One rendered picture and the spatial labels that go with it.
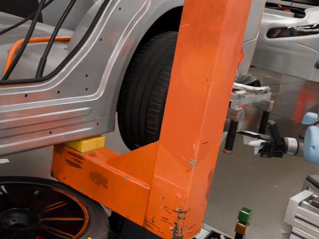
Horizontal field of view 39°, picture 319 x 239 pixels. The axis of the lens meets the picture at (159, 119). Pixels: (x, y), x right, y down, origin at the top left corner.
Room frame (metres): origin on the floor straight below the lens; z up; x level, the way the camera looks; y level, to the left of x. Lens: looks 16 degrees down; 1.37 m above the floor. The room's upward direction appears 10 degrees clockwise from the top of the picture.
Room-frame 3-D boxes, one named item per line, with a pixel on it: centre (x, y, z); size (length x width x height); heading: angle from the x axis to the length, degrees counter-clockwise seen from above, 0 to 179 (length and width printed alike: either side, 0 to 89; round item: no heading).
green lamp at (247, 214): (1.48, -0.37, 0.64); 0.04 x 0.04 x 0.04; 56
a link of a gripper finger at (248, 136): (1.89, -0.39, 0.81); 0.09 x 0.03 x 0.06; 66
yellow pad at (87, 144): (1.77, 0.30, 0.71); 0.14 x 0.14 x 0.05; 56
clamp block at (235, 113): (1.83, -0.29, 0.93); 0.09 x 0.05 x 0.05; 56
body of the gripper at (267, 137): (1.85, -0.50, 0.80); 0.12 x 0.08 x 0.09; 102
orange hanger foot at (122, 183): (1.68, 0.16, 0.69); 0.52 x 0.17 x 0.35; 56
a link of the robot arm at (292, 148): (1.87, -0.57, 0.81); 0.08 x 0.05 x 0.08; 12
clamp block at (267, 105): (2.11, -0.48, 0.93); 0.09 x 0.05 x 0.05; 56
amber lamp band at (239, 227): (1.48, -0.37, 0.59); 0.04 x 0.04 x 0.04; 56
